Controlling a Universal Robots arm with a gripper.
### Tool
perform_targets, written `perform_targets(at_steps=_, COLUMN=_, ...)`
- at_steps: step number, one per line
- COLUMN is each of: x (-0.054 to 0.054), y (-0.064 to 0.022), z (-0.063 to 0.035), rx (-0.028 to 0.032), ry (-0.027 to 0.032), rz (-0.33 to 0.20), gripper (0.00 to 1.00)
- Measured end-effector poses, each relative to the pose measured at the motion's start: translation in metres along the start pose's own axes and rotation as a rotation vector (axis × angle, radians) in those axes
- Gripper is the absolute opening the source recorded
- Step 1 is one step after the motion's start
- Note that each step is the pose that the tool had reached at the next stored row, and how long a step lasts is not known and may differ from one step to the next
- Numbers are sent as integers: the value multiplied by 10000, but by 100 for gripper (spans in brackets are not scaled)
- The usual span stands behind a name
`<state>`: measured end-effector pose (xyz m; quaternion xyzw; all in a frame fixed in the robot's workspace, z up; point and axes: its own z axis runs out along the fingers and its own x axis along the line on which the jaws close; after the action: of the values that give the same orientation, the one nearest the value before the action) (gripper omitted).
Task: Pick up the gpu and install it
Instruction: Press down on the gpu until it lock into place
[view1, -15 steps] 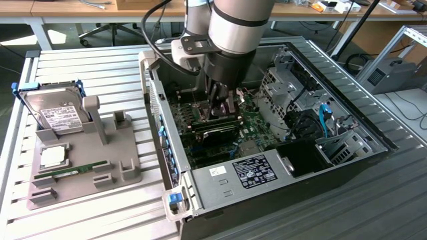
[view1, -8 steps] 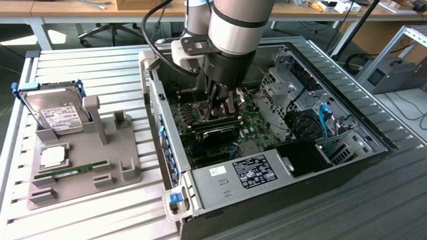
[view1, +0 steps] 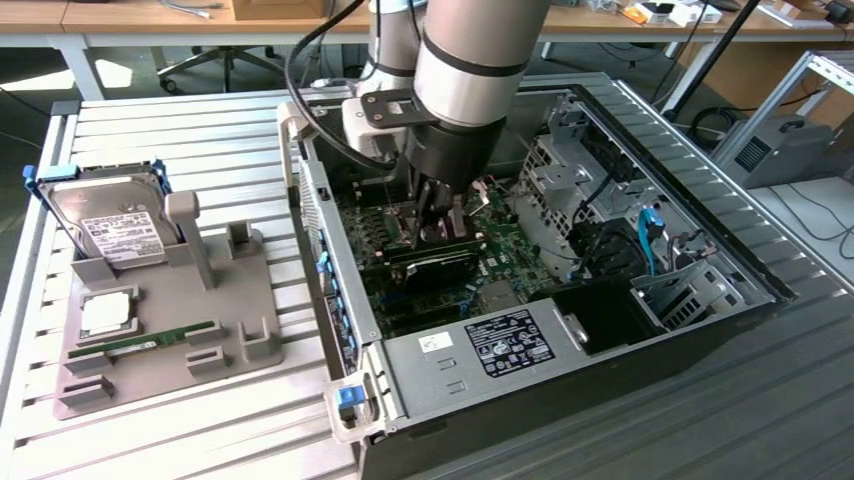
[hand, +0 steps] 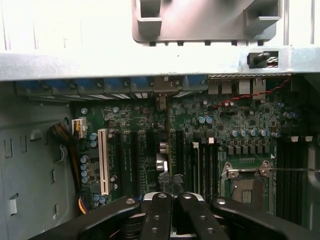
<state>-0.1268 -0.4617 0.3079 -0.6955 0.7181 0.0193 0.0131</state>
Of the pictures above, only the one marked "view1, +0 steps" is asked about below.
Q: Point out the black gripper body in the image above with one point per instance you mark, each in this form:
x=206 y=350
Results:
x=453 y=152

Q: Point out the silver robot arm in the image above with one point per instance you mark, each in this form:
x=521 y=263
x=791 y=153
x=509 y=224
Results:
x=467 y=60

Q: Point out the CPU socket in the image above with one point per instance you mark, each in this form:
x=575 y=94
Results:
x=401 y=225

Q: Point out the metal socket cover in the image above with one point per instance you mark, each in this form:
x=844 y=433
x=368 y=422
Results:
x=481 y=197

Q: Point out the green RAM stick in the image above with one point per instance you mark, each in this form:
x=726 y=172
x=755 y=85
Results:
x=433 y=250
x=146 y=340

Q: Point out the thin metal locking lever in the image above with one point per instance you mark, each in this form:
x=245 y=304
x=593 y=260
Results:
x=385 y=197

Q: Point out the green Dell motherboard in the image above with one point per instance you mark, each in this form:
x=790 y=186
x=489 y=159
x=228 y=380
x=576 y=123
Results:
x=513 y=250

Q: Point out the silver chipset heatsink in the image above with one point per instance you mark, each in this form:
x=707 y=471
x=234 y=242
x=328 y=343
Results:
x=501 y=297

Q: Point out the metal disk bay cage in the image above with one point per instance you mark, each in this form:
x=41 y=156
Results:
x=567 y=175

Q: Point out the long black expansion slot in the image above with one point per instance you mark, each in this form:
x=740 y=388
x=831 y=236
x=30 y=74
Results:
x=423 y=315
x=429 y=328

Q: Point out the grey power supply unit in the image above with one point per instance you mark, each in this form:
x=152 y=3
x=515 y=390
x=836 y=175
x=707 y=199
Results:
x=507 y=340

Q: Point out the wooden desk with panel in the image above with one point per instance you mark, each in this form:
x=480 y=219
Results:
x=600 y=22

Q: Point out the blue case latch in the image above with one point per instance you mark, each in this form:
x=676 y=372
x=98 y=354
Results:
x=348 y=397

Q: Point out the metal disk bay with grille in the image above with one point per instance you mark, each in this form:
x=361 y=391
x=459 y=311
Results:
x=687 y=300

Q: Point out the brown cardboard box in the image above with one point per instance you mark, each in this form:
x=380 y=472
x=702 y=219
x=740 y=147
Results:
x=280 y=10

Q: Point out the black office chair base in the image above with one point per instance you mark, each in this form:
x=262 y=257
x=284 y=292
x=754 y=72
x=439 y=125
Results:
x=226 y=60

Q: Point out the white yellow small box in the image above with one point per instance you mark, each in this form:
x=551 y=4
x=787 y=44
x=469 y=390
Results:
x=643 y=12

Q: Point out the black open PC case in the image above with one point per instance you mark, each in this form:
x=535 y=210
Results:
x=600 y=400

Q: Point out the black tripod pole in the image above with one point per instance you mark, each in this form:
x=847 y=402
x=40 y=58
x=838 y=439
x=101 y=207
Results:
x=707 y=60

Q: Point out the grey plastic parts rack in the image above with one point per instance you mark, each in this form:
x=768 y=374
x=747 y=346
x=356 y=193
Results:
x=166 y=310

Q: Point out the silver hard disk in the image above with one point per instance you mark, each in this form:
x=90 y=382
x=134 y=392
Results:
x=100 y=210

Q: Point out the grey box device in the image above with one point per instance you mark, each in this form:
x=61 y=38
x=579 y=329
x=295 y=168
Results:
x=794 y=155

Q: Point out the silver CPU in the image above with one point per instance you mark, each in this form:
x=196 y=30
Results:
x=102 y=312

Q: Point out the blue disk caddy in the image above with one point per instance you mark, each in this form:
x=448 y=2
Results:
x=56 y=174

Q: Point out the small wooden box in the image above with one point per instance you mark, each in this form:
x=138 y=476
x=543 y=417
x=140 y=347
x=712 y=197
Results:
x=800 y=12

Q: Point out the black power adapter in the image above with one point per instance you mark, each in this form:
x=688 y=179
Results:
x=836 y=10

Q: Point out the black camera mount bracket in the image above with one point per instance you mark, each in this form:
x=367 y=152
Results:
x=369 y=115

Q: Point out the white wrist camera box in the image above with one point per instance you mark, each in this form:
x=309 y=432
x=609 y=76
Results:
x=356 y=135

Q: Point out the aluminium profile frame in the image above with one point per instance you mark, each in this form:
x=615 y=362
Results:
x=830 y=67

